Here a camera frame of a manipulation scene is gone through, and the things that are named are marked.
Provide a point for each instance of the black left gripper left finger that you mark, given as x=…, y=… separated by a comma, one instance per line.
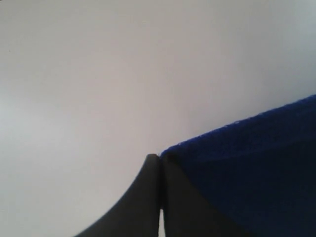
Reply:
x=137, y=212

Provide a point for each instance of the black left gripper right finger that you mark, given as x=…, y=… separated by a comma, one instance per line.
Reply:
x=186, y=212

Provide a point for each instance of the blue towel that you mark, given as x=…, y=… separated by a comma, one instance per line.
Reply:
x=260, y=171

